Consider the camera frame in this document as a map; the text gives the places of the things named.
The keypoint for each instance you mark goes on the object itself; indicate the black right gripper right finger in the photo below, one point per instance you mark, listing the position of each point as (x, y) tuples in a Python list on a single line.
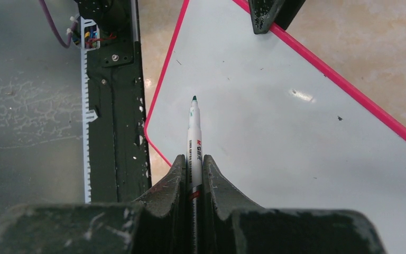
[(236, 224)]

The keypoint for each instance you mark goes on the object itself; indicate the white toothed cable duct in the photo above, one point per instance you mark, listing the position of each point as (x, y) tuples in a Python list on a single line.
[(87, 114)]

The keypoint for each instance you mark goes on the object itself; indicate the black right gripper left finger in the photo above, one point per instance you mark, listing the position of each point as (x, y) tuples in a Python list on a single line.
[(155, 222)]

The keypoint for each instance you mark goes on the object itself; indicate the black whiteboard clip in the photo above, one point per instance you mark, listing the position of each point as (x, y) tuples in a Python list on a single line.
[(265, 13)]

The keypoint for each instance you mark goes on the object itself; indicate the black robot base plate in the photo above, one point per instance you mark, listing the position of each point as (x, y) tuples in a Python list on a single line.
[(118, 149)]

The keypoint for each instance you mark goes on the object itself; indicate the green white marker pen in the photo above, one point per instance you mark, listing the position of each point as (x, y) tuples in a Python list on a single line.
[(194, 169)]

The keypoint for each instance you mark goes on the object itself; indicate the pink framed whiteboard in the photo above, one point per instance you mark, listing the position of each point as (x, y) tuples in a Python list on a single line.
[(283, 126)]

